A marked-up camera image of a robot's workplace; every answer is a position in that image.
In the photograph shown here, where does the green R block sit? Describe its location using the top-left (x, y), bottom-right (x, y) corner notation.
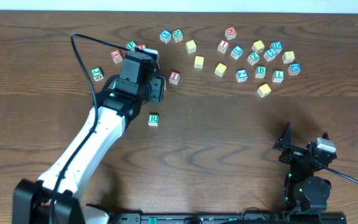
top-left (148, 114), bottom-right (159, 126)

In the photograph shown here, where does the green B block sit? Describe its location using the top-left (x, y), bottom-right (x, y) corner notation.
top-left (255, 65), bottom-right (267, 79)

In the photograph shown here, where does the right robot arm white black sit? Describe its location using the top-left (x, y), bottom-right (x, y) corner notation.
top-left (273, 123), bottom-right (337, 213)

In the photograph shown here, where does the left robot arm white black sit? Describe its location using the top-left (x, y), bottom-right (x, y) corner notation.
top-left (12, 49), bottom-right (165, 223)

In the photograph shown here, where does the red I block centre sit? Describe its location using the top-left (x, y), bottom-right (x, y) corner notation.
top-left (168, 71), bottom-right (181, 85)

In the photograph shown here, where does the red i block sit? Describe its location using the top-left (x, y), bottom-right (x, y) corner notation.
top-left (218, 40), bottom-right (229, 54)
top-left (168, 71), bottom-right (181, 85)

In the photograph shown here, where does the red Y block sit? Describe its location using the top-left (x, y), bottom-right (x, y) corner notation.
top-left (137, 44), bottom-right (147, 50)

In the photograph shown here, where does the green F block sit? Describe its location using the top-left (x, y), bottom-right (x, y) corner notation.
top-left (126, 40), bottom-right (138, 51)

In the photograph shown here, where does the red E block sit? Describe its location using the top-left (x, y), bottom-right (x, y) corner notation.
top-left (111, 50), bottom-right (123, 63)

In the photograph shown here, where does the yellow S block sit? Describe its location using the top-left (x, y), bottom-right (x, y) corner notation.
top-left (194, 55), bottom-right (204, 69)

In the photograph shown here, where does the yellow K block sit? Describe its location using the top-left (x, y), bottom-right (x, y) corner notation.
top-left (257, 83), bottom-right (272, 98)

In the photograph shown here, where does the blue X block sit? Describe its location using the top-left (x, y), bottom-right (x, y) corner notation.
top-left (159, 29), bottom-right (172, 44)

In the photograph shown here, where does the yellow C block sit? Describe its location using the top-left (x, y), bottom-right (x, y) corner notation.
top-left (185, 40), bottom-right (197, 54)

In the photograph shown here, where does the green N block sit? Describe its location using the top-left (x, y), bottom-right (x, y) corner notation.
top-left (172, 29), bottom-right (183, 42)

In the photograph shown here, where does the green J block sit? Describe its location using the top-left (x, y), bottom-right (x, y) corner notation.
top-left (91, 67), bottom-right (104, 82)

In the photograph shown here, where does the green L block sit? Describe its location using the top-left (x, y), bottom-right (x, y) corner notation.
top-left (272, 70), bottom-right (285, 83)

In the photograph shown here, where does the blue D block right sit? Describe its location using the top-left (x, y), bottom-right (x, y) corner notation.
top-left (288, 63), bottom-right (301, 76)

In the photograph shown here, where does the blue d block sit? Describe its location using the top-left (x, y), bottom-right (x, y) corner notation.
top-left (270, 41), bottom-right (283, 54)
top-left (288, 63), bottom-right (301, 76)

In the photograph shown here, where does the blue 2 block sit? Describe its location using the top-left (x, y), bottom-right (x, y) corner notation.
top-left (236, 69), bottom-right (249, 83)

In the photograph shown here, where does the red I block right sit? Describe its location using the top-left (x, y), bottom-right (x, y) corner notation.
top-left (218, 40), bottom-right (229, 54)

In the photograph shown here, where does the yellow 8 block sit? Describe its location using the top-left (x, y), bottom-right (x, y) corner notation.
top-left (282, 51), bottom-right (295, 64)

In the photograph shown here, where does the blue 5 block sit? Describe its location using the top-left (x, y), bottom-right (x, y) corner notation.
top-left (264, 48), bottom-right (277, 62)

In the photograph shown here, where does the green Z block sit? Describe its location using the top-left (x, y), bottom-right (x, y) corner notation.
top-left (247, 52), bottom-right (260, 65)

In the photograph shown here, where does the blue L block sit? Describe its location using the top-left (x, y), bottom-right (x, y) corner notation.
top-left (231, 45), bottom-right (244, 60)

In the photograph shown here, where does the red H block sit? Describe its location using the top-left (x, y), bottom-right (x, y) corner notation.
top-left (225, 26), bottom-right (237, 40)

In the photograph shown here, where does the blue D block upper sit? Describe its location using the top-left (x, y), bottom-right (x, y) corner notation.
top-left (270, 41), bottom-right (283, 54)

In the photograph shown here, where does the yellow block top right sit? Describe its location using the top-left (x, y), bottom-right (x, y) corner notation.
top-left (252, 40), bottom-right (265, 54)

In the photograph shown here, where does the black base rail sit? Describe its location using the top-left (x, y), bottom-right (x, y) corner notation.
top-left (108, 210), bottom-right (347, 224)

